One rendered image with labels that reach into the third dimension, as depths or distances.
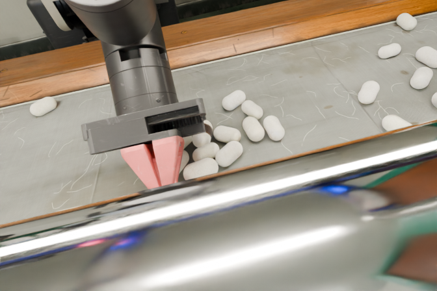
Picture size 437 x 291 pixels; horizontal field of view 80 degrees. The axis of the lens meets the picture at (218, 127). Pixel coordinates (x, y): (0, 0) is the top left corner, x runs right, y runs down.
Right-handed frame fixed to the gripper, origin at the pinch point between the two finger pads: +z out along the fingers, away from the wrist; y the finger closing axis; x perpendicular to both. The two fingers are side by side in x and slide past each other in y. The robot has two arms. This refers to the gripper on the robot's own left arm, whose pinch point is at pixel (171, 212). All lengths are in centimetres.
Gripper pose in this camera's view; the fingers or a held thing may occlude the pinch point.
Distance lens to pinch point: 25.5
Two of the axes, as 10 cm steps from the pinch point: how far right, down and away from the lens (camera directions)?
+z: 2.3, 9.7, -0.6
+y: 9.7, -2.3, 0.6
